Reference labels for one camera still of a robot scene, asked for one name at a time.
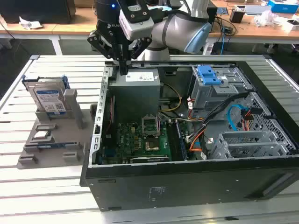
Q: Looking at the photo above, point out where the blue RAM stick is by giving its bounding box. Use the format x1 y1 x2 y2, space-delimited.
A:
25 142 79 150

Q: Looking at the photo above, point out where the black RAM slot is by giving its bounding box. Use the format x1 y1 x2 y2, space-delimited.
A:
166 122 180 162

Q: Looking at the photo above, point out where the silver CPU chip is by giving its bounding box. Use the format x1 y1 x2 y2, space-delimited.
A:
34 132 51 140

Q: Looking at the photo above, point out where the large black box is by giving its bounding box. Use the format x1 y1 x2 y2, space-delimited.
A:
0 0 77 25

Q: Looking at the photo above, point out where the black open PC case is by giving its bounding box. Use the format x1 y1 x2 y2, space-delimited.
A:
79 60 299 212

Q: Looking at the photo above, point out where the clear plastic bag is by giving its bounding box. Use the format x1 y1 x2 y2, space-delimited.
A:
253 10 281 28

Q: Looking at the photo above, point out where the grey power supply unit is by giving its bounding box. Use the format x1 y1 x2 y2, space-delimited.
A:
108 69 162 117

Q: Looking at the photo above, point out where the blue data wire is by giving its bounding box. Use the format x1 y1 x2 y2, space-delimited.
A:
227 105 249 132

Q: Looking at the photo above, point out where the orange data wire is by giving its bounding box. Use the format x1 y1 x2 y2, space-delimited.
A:
189 134 206 154

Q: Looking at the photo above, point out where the small black container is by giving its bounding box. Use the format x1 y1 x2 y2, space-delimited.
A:
229 8 245 23

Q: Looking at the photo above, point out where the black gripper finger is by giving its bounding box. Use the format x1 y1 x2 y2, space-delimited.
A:
87 29 125 76
123 38 153 76

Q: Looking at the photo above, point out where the wooden desk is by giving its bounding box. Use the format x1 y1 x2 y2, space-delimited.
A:
0 0 299 45

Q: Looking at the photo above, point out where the green motherboard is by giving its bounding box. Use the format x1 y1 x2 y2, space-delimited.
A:
98 116 188 164

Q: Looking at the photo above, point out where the black graphics card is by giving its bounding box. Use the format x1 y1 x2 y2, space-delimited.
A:
129 155 171 164

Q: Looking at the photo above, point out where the grey parts rack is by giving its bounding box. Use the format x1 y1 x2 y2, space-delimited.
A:
17 88 98 170

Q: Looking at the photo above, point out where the grey metal drive cage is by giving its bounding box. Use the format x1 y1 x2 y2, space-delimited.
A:
190 65 254 112

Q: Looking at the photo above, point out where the blue drive carrier latch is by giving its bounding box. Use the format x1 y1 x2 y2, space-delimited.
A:
197 65 222 86

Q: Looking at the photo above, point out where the yellow black wire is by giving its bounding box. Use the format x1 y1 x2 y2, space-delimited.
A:
158 83 183 113

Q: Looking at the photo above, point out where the blue cardboard box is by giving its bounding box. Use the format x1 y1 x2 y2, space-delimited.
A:
267 0 299 14

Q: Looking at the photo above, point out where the crumpled white paper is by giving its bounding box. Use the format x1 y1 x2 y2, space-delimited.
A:
19 16 44 30

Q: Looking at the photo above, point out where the grey wire bundle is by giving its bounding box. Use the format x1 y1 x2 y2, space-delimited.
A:
158 112 204 124

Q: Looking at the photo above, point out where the silver socket cover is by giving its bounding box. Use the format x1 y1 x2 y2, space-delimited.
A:
141 114 161 137

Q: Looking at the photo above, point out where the orange power wire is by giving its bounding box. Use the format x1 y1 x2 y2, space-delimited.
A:
240 107 272 132

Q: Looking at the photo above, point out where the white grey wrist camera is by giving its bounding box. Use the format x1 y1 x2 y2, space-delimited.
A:
118 0 155 41

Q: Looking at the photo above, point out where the red thin wire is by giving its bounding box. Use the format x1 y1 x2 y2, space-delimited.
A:
104 96 115 134

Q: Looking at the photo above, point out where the hard disk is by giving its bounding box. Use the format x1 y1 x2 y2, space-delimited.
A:
22 75 71 117

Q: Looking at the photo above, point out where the installed RAM stick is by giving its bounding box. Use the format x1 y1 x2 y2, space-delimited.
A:
175 121 189 161

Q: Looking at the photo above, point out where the grey metal disk bay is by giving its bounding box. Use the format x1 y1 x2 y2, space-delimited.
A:
209 130 287 161

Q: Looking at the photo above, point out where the black speaker box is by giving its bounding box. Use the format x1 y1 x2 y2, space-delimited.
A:
206 6 219 33

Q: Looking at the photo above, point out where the black cable bundle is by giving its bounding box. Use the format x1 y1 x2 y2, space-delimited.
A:
186 92 249 143

